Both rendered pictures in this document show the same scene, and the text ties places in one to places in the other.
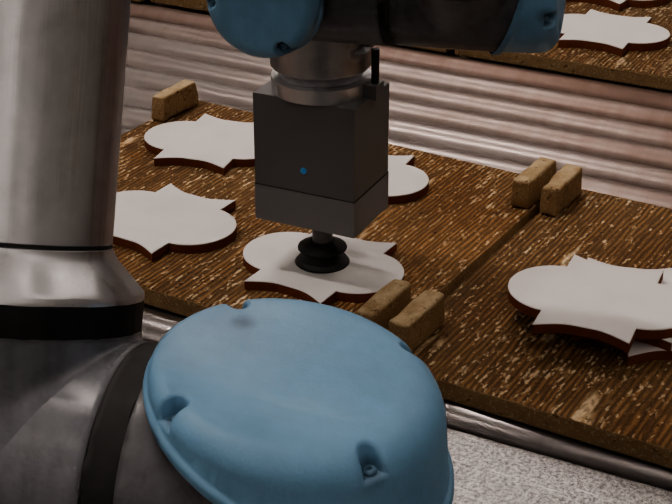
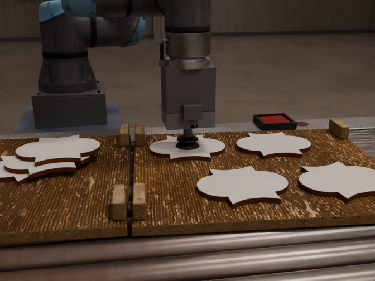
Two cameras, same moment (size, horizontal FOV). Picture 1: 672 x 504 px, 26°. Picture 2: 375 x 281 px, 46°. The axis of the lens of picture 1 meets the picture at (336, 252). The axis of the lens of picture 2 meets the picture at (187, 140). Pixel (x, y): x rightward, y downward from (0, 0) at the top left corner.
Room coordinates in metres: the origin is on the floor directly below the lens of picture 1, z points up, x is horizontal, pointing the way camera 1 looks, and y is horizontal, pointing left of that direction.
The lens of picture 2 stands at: (1.62, -0.44, 1.23)
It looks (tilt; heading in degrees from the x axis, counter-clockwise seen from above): 20 degrees down; 143
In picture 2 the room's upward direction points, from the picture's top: straight up
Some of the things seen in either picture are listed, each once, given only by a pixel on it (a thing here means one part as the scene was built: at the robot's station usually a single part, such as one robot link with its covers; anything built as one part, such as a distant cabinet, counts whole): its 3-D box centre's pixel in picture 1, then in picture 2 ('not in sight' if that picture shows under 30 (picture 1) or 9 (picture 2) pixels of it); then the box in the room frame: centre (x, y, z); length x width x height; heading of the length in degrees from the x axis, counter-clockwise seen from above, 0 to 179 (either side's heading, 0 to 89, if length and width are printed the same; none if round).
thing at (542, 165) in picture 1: (533, 182); (139, 200); (1.16, -0.17, 0.95); 0.06 x 0.02 x 0.03; 149
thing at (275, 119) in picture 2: not in sight; (274, 122); (0.97, 0.29, 0.92); 0.06 x 0.06 x 0.01; 62
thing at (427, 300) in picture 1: (416, 322); (124, 135); (0.91, -0.06, 0.95); 0.06 x 0.02 x 0.03; 149
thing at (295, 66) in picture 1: (324, 44); (186, 45); (1.02, 0.01, 1.12); 0.08 x 0.08 x 0.05
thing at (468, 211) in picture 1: (263, 211); (257, 169); (1.15, 0.06, 0.93); 0.41 x 0.35 x 0.02; 59
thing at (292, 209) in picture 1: (331, 138); (187, 92); (1.03, 0.00, 1.04); 0.10 x 0.09 x 0.16; 154
